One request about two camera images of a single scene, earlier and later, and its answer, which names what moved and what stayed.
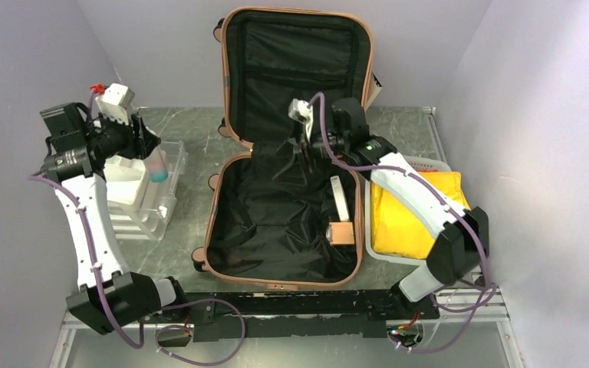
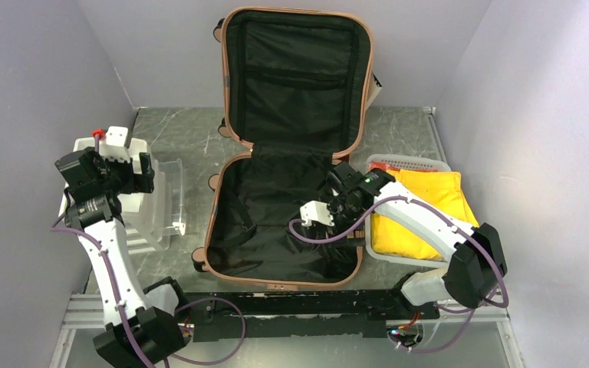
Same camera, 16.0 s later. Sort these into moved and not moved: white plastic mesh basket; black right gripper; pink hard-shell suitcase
Moved: black right gripper
Not moved: pink hard-shell suitcase; white plastic mesh basket
